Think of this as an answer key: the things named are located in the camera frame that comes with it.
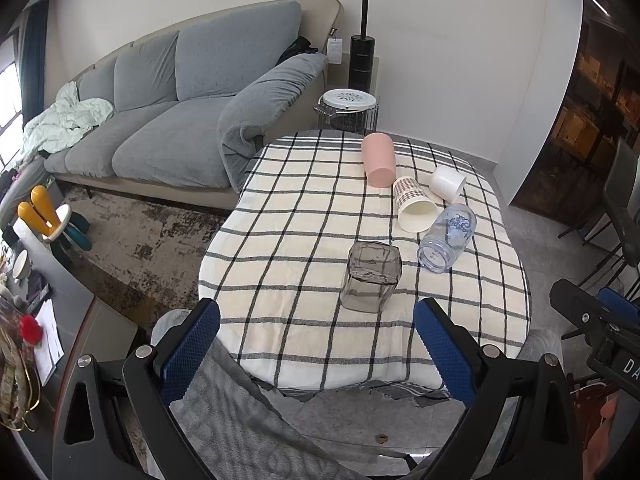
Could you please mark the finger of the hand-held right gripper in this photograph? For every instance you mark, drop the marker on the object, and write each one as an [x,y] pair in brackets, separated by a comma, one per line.
[620,302]
[577,307]

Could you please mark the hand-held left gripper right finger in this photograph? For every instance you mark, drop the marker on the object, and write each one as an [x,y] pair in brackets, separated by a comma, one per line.
[445,355]

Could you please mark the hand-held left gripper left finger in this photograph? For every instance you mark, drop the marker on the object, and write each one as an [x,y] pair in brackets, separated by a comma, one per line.
[192,347]

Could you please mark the smoky grey glass cup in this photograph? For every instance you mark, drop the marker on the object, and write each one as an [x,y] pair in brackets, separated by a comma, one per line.
[370,280]

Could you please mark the checked paper cup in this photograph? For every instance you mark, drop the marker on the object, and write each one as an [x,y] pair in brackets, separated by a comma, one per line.
[412,205]

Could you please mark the white cup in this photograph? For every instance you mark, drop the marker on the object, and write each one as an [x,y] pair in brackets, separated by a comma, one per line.
[448,183]

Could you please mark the pink cup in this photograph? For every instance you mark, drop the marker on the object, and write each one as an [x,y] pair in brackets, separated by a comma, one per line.
[378,160]

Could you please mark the person's right hand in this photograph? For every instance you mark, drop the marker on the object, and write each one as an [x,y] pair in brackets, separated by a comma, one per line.
[609,406]

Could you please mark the grey patterned cloth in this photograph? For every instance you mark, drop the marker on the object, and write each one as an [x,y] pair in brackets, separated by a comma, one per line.
[542,342]
[240,420]

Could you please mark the grey dining chair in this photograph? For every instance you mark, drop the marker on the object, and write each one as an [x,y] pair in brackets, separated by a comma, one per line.
[622,200]

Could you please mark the mottled beige rug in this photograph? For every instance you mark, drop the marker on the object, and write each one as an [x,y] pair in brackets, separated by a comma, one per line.
[150,250]

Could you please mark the dark side desk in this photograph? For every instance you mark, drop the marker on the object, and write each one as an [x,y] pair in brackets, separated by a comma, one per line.
[80,325]

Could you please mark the white paper sheets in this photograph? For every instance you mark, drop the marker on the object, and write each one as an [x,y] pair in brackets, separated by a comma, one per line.
[49,345]

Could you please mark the red pompom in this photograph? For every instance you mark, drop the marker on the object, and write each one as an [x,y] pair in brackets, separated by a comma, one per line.
[31,330]

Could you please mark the black-and-white checked tablecloth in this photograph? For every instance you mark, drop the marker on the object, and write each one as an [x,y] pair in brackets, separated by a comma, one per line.
[300,210]

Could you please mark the dark wooden cabinet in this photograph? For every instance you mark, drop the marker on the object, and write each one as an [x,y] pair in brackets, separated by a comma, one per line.
[585,125]

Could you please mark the white bowl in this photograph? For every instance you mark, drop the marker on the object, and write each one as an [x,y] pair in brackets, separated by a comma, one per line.
[21,266]

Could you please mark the yellow and white child chair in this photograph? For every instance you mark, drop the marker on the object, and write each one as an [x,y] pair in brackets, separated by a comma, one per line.
[42,212]

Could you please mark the grey fabric sofa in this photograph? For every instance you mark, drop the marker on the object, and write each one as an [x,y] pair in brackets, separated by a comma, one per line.
[165,110]

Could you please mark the light green blanket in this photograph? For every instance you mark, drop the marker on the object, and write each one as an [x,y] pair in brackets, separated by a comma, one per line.
[65,120]

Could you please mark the black stick vacuum with stand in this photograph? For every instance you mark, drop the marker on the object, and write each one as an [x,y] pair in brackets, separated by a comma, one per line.
[361,62]

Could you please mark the black cloth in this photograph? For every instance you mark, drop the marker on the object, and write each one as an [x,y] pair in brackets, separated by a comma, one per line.
[299,49]

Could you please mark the white hang tag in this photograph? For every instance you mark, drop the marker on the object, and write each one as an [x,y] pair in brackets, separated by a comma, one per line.
[334,51]

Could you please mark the dark blue curtain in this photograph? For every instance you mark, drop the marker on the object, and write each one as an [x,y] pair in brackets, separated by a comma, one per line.
[34,60]

